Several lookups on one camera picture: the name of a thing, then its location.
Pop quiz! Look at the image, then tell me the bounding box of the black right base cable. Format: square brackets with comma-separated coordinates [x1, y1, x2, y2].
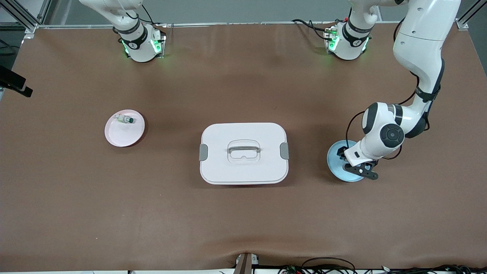
[140, 4, 156, 25]

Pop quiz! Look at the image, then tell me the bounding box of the clear acrylic edge strip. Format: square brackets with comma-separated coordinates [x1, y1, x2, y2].
[38, 21, 404, 29]

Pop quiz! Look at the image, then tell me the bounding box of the white lidded container box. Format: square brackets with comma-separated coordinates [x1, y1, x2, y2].
[199, 122, 290, 185]

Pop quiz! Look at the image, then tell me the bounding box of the black cable bundle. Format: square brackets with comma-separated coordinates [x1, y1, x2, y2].
[380, 264, 487, 274]

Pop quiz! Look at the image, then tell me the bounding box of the black base cable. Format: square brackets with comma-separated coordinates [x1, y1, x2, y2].
[140, 4, 156, 25]
[291, 19, 328, 41]

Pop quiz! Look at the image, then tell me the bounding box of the aluminium frame post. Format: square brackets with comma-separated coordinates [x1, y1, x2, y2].
[456, 0, 487, 30]
[0, 0, 52, 40]

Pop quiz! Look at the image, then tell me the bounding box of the blue round plate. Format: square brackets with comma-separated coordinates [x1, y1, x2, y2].
[326, 140, 366, 183]

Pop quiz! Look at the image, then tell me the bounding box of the brown table mat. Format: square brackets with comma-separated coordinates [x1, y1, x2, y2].
[0, 22, 487, 272]

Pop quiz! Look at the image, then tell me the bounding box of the metal table edge bracket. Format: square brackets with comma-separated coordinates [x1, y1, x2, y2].
[233, 252, 260, 274]

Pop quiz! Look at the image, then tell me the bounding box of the black cable loop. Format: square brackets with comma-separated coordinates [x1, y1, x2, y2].
[301, 257, 357, 274]

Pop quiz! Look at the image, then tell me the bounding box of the pink round plate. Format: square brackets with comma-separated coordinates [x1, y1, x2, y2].
[104, 109, 146, 148]

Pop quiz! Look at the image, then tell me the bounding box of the black left base cable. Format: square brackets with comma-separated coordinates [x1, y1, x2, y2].
[291, 19, 328, 41]

